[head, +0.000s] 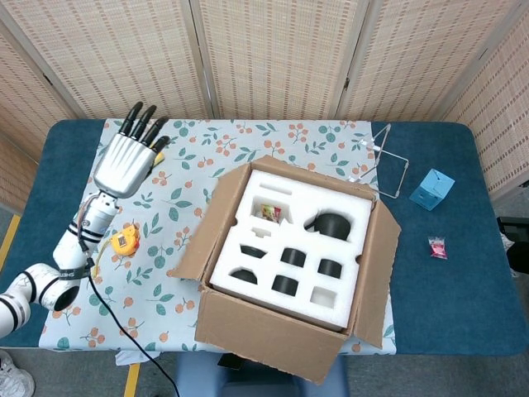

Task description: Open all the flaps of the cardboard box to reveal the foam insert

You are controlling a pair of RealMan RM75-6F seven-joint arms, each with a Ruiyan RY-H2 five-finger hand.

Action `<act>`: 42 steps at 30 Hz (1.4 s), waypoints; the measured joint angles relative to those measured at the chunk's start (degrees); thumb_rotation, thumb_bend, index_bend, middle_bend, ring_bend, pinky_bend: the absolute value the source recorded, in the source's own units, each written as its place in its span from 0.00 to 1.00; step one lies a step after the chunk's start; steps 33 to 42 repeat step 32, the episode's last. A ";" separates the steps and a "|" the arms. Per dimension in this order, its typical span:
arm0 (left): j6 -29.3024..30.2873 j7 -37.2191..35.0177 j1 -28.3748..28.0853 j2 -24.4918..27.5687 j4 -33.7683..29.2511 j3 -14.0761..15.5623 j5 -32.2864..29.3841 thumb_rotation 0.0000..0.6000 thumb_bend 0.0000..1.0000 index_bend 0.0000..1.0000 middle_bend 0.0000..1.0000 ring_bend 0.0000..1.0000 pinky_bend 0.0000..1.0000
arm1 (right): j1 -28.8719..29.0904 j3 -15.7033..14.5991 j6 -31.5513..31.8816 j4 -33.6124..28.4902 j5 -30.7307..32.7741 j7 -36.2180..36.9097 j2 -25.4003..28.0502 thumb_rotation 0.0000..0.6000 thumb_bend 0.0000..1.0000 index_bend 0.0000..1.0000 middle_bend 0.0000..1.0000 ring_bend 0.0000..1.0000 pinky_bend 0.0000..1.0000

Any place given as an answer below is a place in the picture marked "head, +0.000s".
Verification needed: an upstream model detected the black ceramic cup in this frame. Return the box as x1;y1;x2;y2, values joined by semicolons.
280;246;307;267
271;275;301;297
317;258;344;279

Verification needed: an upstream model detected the yellow tape measure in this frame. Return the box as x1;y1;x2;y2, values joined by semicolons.
93;222;142;279

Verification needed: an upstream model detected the brown cardboard box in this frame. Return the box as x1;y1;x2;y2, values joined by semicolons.
169;155;401;384

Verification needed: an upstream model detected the white foam insert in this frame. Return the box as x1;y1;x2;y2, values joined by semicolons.
209;168;376;331

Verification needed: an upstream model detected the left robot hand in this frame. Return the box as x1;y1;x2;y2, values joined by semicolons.
93;102;169;199

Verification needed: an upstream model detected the pink candy packet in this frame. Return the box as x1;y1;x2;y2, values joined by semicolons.
427;235;449;261

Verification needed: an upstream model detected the colourful snack packet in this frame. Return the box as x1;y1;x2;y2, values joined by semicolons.
255;203;283;223

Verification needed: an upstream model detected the clear acrylic wire stand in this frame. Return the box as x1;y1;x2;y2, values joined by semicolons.
346;122;410;199

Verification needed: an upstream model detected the woven bamboo folding screen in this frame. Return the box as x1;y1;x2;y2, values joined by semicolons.
0;0;529;208

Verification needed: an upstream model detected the black ceramic teapot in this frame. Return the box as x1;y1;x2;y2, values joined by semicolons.
304;210;352;241

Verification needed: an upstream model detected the white sneaker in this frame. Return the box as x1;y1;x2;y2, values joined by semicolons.
0;350;36;397

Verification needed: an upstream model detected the black ceramic bowl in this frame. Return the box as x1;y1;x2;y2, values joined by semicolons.
240;244;268;260
230;267;260;286

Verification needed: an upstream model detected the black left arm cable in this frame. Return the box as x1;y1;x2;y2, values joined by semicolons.
76;235;183;397

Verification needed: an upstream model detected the black bag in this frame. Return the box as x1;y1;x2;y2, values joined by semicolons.
498;217;529;274

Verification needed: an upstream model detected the floral print tablecloth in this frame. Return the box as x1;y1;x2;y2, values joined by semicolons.
39;118;398;355

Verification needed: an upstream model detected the small blue paper box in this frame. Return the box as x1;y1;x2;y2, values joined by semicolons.
408;168;455;212

